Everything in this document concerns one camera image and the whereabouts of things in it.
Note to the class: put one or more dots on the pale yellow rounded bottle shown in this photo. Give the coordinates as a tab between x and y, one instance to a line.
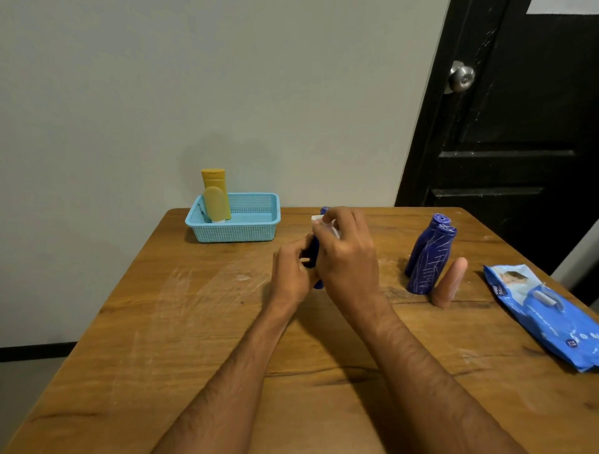
215	206

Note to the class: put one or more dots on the small blue patterned bottle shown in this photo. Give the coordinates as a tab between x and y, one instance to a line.
312	255

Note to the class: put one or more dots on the blue plastic basket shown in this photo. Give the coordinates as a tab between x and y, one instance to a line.
252	222

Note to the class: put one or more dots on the blue wet wipes pack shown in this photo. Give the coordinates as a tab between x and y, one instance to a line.
547	313

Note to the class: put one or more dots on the white paper sheet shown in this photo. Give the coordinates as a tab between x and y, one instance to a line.
561	6

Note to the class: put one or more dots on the person's left forearm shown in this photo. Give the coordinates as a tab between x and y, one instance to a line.
224	388

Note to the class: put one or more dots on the person's right forearm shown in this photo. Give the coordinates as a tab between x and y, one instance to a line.
435	388

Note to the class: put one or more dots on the wooden table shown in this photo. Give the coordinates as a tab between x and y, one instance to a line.
164	341

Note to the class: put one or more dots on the black open door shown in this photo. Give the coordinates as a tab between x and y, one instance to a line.
587	290

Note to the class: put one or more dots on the person's right hand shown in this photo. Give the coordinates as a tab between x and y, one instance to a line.
348	266

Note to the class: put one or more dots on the black panel door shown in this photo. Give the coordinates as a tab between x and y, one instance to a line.
505	107

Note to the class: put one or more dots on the yellow capped bottle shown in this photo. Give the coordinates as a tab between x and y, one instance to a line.
214	177

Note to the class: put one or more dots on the silver door knob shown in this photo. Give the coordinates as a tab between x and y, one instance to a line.
461	77

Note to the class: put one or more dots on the black baseboard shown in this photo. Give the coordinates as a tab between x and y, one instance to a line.
37	351

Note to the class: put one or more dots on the peach pink bottle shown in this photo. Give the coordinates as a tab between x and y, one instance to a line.
449	283

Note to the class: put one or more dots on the white wipe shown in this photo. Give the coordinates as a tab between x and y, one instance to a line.
318	218

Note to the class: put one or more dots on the person's left hand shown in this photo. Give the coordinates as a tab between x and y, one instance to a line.
290	276

